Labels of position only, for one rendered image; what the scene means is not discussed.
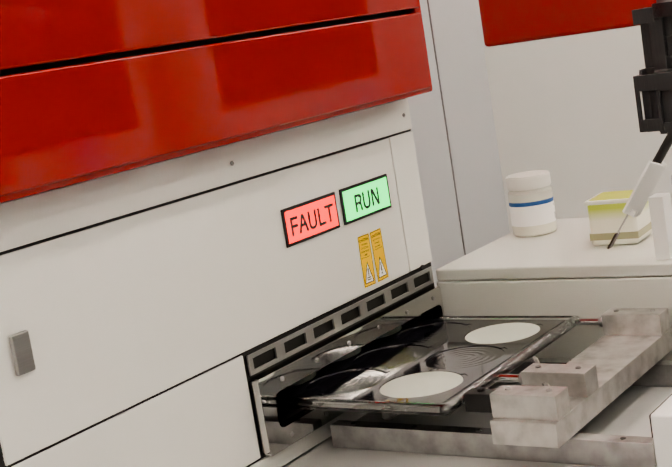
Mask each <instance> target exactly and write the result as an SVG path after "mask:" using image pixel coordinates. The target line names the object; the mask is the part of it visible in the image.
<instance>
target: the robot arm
mask: <svg viewBox="0 0 672 467"><path fill-rule="evenodd" d="M632 17H633V25H638V24H640V28H641V36H642V45H643V53H644V61H645V68H644V69H641V70H639V75H636V76H633V82H634V90H635V98H636V106H637V114H638V122H639V130H640V132H654V131H660V134H670V133H672V0H656V3H654V4H652V7H646V8H642V9H636V10H632ZM640 91H642V99H643V107H644V115H645V120H643V114H642V106H641V98H640Z"/></svg>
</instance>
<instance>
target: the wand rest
mask: <svg viewBox="0 0 672 467"><path fill-rule="evenodd" d="M666 166H667V165H666V164H665V162H664V161H663V162H662V164H660V163H656V162H652V161H649V162H648V164H647V165H646V167H645V169H644V171H643V173H642V175H641V177H640V179H639V180H638V182H637V184H636V186H635V188H634V190H633V192H632V194H631V196H630V197H629V199H628V201H627V203H626V205H625V207H624V209H623V211H622V212H623V213H624V214H628V215H630V216H632V217H633V218H634V217H635V216H636V217H638V215H640V214H641V213H642V211H643V209H644V207H645V205H646V203H647V201H648V202H649V210H650V218H651V225H652V233H653V241H654V249H655V257H656V260H666V259H671V258H672V206H671V198H670V193H656V194H654V195H652V196H651V194H652V192H653V190H654V188H655V186H656V185H657V183H658V181H659V179H660V177H661V175H662V173H663V172H664V170H665V168H666Z"/></svg>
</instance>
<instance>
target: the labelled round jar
mask: <svg viewBox="0 0 672 467"><path fill-rule="evenodd" d="M505 179H506V186H507V189H508V190H509V192H508V200H509V209H510V216H511V223H512V229H513V234H514V235H515V236H517V237H534V236H541V235H546V234H549V233H552V232H554V231H556V229H557V222H556V213H555V206H554V199H553V193H552V187H551V186H549V185H550V184H551V178H550V172H549V171H547V170H534V171H526V172H520V173H515V174H511V175H508V176H507V177H506V178H505Z"/></svg>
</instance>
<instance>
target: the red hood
mask: <svg viewBox="0 0 672 467"><path fill-rule="evenodd" d="M432 90H433V88H432V81H431V74H430V68H429V61H428V54H427V48H426V41H425V34H424V27H423V21H422V14H421V7H420V1H419V0H0V203H4V202H8V201H12V200H16V199H19V198H23V197H27V196H31V195H35V194H39V193H43V192H46V191H50V190H54V189H58V188H62V187H66V186H70V185H73V184H77V183H81V182H85V181H89V180H93V179H97V178H100V177H104V176H108V175H112V174H116V173H120V172H123V171H127V170H131V169H135V168H139V167H143V166H147V165H150V164H154V163H158V162H162V161H166V160H170V159H174V158H177V157H181V156H185V155H189V154H193V153H197V152H200V151H204V150H208V149H212V148H216V147H220V146H224V145H227V144H231V143H235V142H239V141H243V140H247V139H251V138H254V137H258V136H262V135H266V134H270V133H274V132H278V131H281V130H285V129H289V128H293V127H297V126H301V125H304V124H308V123H312V122H316V121H320V120H324V119H328V118H331V117H335V116H339V115H343V114H347V113H351V112H355V111H358V110H362V109H366V108H370V107H374V106H378V105H382V104H385V103H389V102H393V101H397V100H401V99H405V98H408V97H412V96H416V95H420V94H424V93H428V92H431V91H432Z"/></svg>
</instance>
